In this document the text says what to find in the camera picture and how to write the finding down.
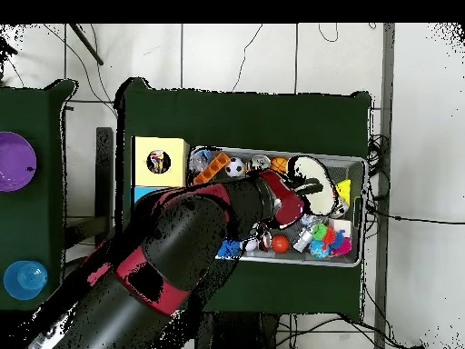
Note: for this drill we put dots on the white colourful spotted cloth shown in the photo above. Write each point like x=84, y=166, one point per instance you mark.
x=158, y=161

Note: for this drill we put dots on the clear mesh bin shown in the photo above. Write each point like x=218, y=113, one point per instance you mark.
x=356, y=218

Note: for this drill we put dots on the yellow wedge block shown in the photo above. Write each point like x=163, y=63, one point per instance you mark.
x=344, y=191

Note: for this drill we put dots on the red-orange ball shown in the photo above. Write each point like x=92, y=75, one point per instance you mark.
x=280, y=243

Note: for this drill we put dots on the green side table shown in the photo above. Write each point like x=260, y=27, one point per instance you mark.
x=43, y=218

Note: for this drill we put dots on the small soccer ball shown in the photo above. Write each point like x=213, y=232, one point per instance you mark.
x=235, y=167

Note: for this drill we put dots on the wooden three-hole box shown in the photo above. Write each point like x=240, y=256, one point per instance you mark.
x=142, y=145

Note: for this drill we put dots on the small orange basketball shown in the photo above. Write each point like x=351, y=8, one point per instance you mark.
x=279, y=165

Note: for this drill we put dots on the cream waffle cloth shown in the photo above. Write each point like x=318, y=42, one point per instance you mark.
x=312, y=174

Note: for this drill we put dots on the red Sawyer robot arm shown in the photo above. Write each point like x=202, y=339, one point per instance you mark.
x=174, y=247

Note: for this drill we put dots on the purple bowl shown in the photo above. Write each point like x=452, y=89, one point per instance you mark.
x=14, y=161

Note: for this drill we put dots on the black rod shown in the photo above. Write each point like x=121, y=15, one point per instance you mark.
x=87, y=45

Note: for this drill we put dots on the blue bowl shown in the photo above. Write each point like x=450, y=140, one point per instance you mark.
x=25, y=280

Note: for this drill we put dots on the orange plastic gear toy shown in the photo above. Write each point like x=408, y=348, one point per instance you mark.
x=211, y=169

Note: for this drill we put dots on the silver drink can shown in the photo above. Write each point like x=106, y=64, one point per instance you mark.
x=260, y=161

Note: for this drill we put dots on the large blue spiky ball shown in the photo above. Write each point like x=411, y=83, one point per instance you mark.
x=229, y=249

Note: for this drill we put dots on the black panel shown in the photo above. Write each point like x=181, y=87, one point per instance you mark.
x=104, y=174

